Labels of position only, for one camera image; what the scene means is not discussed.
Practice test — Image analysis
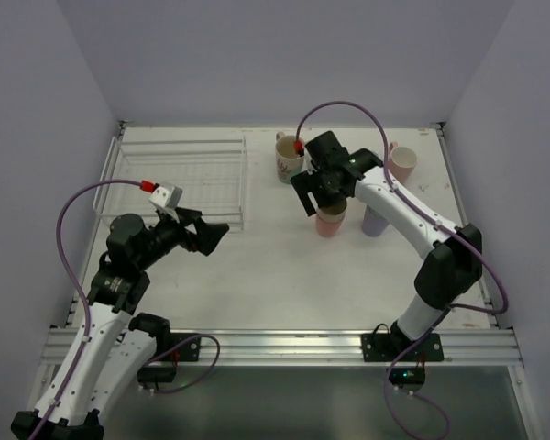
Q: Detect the floral beige mug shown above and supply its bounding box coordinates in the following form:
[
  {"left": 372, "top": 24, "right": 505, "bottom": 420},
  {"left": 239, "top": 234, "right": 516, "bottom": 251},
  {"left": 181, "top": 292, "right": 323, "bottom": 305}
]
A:
[{"left": 275, "top": 132, "right": 304, "bottom": 184}]

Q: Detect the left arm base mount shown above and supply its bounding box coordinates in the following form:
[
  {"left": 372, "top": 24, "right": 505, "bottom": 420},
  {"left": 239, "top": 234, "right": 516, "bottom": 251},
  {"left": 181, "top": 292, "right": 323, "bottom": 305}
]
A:
[{"left": 149, "top": 333, "right": 201, "bottom": 363}]

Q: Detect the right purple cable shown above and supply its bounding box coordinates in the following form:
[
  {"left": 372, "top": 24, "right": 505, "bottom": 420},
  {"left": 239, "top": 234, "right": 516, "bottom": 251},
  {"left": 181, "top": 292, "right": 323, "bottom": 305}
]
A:
[{"left": 296, "top": 100, "right": 510, "bottom": 435}]

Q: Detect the black controller box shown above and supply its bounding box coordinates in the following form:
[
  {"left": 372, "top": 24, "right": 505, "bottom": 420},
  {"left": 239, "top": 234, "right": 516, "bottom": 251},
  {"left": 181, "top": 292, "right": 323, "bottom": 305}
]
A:
[
  {"left": 387, "top": 363, "right": 426, "bottom": 391},
  {"left": 137, "top": 366, "right": 177, "bottom": 389}
]

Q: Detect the pink tumbler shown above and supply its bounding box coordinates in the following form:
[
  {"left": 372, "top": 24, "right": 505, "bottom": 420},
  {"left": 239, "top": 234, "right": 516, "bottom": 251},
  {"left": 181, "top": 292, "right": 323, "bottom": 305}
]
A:
[{"left": 315, "top": 213, "right": 345, "bottom": 238}]

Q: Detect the left black controller box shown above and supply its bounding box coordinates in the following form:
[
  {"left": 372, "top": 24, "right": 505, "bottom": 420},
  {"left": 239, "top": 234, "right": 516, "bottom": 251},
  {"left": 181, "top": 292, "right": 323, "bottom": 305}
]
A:
[{"left": 137, "top": 366, "right": 177, "bottom": 389}]

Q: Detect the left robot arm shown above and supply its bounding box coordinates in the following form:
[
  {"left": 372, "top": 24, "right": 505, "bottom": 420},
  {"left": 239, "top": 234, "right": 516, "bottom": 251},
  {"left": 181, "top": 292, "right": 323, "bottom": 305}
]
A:
[{"left": 11, "top": 208, "right": 229, "bottom": 439}]

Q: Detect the right black controller box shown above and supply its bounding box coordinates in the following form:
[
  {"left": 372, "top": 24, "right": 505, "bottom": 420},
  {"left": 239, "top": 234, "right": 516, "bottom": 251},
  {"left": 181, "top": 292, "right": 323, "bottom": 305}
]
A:
[{"left": 387, "top": 363, "right": 426, "bottom": 391}]

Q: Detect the white wire dish rack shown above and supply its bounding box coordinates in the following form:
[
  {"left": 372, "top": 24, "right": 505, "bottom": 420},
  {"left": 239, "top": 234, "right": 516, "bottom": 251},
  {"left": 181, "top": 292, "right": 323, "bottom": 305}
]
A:
[{"left": 101, "top": 135, "right": 248, "bottom": 231}]

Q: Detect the light pink mug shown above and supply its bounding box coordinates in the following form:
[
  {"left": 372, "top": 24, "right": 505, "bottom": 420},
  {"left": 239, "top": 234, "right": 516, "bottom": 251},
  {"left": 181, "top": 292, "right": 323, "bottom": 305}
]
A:
[{"left": 388, "top": 142, "right": 418, "bottom": 184}]

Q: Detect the aluminium rail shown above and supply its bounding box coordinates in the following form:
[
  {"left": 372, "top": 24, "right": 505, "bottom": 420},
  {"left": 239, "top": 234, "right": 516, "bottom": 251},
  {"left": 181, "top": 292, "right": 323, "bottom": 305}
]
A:
[{"left": 40, "top": 325, "right": 523, "bottom": 368}]

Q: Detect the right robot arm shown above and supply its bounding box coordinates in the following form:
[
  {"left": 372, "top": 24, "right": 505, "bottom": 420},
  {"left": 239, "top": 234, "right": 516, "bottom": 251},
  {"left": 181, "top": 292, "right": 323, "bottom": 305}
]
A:
[{"left": 291, "top": 131, "right": 482, "bottom": 345}]

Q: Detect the purple tumbler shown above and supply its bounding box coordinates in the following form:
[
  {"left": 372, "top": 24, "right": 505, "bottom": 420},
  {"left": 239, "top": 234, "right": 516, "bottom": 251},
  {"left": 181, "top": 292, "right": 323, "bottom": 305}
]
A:
[{"left": 361, "top": 206, "right": 389, "bottom": 237}]

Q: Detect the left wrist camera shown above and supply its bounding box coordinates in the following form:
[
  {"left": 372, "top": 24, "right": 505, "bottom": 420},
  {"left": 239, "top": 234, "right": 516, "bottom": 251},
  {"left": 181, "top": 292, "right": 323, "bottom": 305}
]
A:
[{"left": 148, "top": 182, "right": 182, "bottom": 220}]

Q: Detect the beige tumbler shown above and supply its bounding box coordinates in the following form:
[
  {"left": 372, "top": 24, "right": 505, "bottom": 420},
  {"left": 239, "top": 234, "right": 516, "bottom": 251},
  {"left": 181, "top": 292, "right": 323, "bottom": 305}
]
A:
[{"left": 317, "top": 201, "right": 347, "bottom": 224}]

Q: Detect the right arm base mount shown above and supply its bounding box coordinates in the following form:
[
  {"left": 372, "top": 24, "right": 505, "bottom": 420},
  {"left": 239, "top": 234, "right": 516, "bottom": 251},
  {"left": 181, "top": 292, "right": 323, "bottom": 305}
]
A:
[{"left": 360, "top": 323, "right": 445, "bottom": 363}]

